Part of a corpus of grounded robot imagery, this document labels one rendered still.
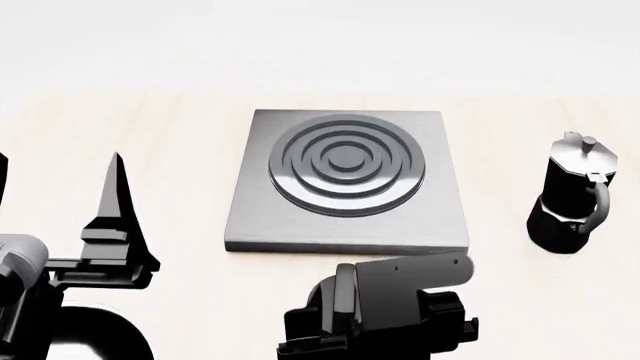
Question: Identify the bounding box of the dark round ringed burner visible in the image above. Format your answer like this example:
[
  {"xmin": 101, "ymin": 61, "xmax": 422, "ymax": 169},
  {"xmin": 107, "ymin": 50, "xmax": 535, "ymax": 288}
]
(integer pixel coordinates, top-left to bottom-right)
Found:
[{"xmin": 267, "ymin": 113, "xmax": 426, "ymax": 219}]

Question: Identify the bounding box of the gray square stove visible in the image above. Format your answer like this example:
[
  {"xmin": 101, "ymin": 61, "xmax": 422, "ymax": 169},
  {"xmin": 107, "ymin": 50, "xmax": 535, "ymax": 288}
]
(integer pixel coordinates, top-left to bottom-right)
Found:
[{"xmin": 224, "ymin": 108, "xmax": 475, "ymax": 257}]

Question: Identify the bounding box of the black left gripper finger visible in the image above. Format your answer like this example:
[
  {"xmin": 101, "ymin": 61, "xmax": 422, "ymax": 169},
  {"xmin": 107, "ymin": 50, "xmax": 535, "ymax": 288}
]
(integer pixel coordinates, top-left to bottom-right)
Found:
[
  {"xmin": 79, "ymin": 150, "xmax": 162, "ymax": 282},
  {"xmin": 0, "ymin": 152, "xmax": 10, "ymax": 204}
]

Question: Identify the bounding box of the black and silver moka pot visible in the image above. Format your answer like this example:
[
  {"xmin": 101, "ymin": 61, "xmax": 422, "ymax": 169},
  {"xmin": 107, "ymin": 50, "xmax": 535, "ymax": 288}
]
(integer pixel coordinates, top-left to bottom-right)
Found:
[{"xmin": 525, "ymin": 130, "xmax": 622, "ymax": 255}]

